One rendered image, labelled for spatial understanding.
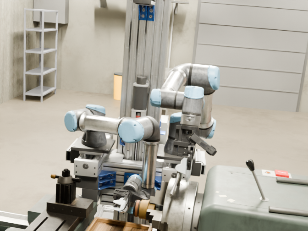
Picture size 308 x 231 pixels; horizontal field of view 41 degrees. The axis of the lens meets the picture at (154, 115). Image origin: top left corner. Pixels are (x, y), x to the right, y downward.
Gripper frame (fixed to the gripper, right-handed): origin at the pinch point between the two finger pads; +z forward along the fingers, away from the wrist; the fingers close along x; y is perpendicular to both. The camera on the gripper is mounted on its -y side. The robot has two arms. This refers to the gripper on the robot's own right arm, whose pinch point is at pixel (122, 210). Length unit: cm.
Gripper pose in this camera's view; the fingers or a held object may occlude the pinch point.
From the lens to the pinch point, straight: 190.8
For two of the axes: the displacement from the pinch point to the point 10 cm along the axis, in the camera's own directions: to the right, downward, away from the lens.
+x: 0.8, -9.7, -2.4
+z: -1.9, 2.2, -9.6
